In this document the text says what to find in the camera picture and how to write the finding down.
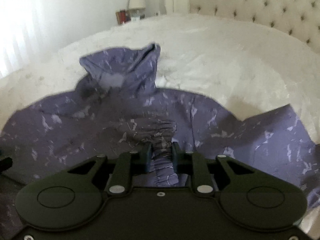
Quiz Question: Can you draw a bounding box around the purple patterned hooded garment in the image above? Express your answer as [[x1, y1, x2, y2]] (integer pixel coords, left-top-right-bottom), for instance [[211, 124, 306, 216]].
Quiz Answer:
[[1, 44, 319, 239]]

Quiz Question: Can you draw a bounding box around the white bed duvet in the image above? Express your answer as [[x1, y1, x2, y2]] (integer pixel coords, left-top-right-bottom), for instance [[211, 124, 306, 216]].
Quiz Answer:
[[0, 13, 320, 240]]

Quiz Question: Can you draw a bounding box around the white table lamp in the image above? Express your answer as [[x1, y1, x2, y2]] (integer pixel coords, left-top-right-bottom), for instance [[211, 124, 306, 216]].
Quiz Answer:
[[128, 0, 146, 21]]

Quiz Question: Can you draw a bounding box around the cream tufted headboard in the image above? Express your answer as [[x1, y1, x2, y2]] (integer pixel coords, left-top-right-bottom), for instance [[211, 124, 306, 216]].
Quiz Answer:
[[164, 0, 320, 55]]

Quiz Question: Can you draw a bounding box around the red picture frame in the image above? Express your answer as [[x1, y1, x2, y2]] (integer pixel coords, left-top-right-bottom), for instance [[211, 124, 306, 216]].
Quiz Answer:
[[116, 10, 131, 25]]

